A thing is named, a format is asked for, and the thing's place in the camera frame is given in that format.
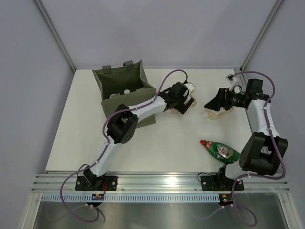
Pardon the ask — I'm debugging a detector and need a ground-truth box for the aluminium frame post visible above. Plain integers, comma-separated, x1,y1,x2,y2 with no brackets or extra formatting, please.
33,0,77,73
239,0,285,71

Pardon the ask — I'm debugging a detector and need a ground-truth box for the purple cable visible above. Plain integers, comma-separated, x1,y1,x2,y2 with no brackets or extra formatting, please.
232,71,288,227
59,69,189,224

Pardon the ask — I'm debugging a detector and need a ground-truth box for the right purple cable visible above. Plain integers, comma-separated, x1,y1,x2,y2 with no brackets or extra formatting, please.
232,71,288,227

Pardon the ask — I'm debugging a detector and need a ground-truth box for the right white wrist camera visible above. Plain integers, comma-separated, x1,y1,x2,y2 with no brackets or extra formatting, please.
226,74,240,91

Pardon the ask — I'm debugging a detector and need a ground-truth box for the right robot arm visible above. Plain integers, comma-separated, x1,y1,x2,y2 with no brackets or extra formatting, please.
200,79,288,191

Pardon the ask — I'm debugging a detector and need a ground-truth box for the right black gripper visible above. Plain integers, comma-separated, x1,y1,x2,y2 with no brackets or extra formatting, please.
204,87,245,112

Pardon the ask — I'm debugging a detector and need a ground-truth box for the left aluminium frame post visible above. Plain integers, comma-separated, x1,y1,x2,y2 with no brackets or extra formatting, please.
33,0,77,73

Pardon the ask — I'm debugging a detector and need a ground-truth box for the green Fairy dish soap bottle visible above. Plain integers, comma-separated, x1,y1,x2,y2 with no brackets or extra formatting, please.
200,140,240,165

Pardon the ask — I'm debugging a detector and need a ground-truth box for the grey Murrayle bottle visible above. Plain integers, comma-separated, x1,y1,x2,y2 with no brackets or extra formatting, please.
110,94,121,99

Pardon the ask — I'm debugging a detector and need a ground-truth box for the aluminium mounting rail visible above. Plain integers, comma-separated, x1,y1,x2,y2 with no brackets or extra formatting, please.
31,173,290,193

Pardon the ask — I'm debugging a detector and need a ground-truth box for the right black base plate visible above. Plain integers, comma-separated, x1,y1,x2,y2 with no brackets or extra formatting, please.
200,176,234,191

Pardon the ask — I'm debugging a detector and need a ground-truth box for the olive green canvas bag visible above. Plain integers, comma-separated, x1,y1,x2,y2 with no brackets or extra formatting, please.
92,61,157,118

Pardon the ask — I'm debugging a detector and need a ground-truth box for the right aluminium frame post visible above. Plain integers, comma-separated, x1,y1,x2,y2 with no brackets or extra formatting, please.
239,0,285,71

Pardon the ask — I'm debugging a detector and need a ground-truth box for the amber soap bottle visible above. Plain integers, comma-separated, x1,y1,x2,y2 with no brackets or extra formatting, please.
202,108,234,120
171,96,197,115

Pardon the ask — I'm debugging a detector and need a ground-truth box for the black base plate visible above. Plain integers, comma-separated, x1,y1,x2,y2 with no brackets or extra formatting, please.
75,176,118,191
200,176,234,191

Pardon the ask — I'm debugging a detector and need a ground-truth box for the white slotted cable duct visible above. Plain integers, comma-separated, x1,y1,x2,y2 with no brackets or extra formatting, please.
41,193,221,202

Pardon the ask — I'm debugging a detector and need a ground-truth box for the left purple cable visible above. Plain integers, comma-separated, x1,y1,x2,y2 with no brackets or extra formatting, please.
59,69,189,224

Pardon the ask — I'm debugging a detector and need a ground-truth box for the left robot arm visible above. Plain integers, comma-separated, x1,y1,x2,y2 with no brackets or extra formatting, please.
83,82,195,190

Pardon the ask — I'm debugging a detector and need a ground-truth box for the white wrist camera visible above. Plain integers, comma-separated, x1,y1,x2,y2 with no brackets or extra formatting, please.
183,82,195,97
226,74,240,91

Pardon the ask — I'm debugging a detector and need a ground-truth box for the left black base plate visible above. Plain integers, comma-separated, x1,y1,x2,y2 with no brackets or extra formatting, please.
75,176,118,191

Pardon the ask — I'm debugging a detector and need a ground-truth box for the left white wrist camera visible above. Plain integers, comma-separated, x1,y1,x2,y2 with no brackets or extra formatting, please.
183,82,195,97

